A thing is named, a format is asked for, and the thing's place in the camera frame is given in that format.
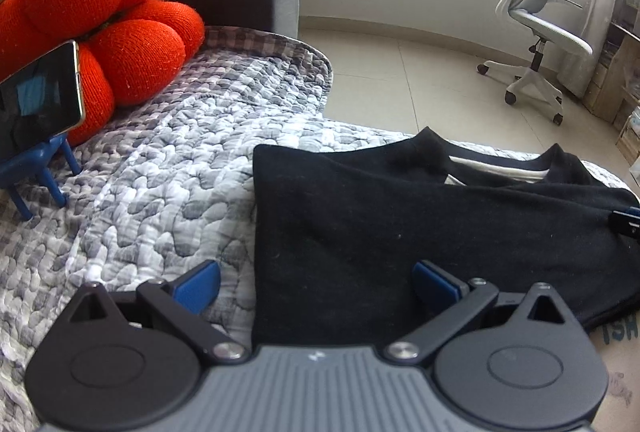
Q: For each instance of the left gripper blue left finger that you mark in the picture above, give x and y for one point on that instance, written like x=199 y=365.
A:
x=198 y=288

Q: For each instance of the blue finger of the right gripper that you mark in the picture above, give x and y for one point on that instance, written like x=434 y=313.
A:
x=626 y=222

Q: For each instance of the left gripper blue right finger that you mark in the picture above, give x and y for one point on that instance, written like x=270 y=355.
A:
x=436 y=288

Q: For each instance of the cream black raglan sweatshirt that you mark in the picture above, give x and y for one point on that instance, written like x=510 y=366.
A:
x=337 y=234

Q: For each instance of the grey checked quilted bedcover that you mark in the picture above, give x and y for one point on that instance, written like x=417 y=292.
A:
x=162 y=189

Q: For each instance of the wooden desk shelf unit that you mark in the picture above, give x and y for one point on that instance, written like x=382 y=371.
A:
x=608 y=96

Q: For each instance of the right grey curtain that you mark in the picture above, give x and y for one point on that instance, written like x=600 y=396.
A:
x=576 y=72

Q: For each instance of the blue stool phone stand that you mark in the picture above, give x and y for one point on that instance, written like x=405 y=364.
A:
x=35 y=162

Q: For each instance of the smartphone playing video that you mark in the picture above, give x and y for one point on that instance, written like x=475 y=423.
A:
x=41 y=100

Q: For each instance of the white grey office chair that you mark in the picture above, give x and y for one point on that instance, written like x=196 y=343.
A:
x=526 y=13

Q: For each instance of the red flower plush cushion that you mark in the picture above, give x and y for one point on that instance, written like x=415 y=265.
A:
x=129 y=50

